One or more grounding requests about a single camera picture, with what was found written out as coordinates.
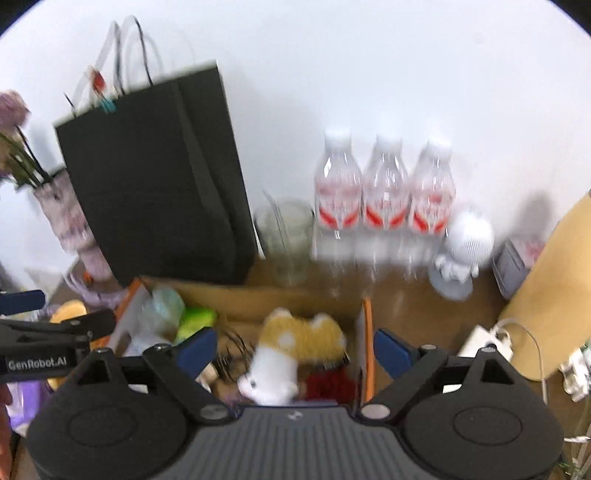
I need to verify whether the clear glass cup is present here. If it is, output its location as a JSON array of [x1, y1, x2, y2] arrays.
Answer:
[[254, 198, 315, 287]]

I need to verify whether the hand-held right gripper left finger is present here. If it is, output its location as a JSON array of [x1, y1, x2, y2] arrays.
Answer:
[[74, 327, 234, 423]]

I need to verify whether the translucent plastic bag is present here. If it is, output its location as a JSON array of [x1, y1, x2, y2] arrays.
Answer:
[[141, 286, 186, 335]]

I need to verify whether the small grey box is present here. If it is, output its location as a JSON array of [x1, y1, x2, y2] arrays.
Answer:
[[492, 237, 546, 301]]

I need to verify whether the black paper bag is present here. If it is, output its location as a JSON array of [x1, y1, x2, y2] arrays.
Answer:
[[54, 16, 259, 287]]

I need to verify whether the red orange cardboard box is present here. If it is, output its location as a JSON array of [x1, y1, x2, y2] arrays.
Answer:
[[111, 276, 375, 407]]

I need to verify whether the black cable bundle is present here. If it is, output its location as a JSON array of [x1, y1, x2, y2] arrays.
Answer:
[[217, 323, 259, 384]]

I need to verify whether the purple mottled vase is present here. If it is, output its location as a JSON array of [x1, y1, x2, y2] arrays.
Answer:
[[32, 170, 116, 282]]

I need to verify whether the green tissue pack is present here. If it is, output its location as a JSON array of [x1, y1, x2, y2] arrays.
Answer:
[[175, 305, 218, 343]]

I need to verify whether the yellow ceramic mug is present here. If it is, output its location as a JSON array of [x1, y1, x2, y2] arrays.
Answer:
[[48, 299, 114, 352]]

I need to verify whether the red artificial rose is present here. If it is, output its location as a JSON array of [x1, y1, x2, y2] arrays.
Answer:
[[305, 364, 354, 401]]

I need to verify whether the yellow thermos jug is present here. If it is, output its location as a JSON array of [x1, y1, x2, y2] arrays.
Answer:
[[498, 189, 591, 383]]

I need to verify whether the white power strip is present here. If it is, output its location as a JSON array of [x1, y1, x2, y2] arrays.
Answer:
[[561, 344, 591, 402]]

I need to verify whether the red label water bottle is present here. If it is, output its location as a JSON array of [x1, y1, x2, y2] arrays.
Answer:
[[314, 129, 363, 278], [361, 135, 411, 278], [409, 137, 457, 278]]

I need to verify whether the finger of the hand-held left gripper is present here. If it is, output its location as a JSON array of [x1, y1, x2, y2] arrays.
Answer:
[[0, 289, 47, 317], [0, 308, 117, 352]]

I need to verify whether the white power adapter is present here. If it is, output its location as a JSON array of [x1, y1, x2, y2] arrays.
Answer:
[[457, 324, 514, 363]]

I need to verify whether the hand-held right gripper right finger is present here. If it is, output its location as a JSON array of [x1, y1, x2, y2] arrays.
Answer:
[[358, 329, 515, 422]]

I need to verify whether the white robot speaker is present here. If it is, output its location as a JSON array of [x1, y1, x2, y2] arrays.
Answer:
[[428, 209, 496, 302]]

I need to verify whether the white charging cable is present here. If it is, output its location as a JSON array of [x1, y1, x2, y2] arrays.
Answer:
[[489, 320, 550, 407]]

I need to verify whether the purple tissue pack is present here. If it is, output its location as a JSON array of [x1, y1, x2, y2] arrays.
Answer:
[[7, 378, 51, 430]]

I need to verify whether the white yellow plush sheep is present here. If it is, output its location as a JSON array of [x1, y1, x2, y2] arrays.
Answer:
[[238, 308, 348, 407]]

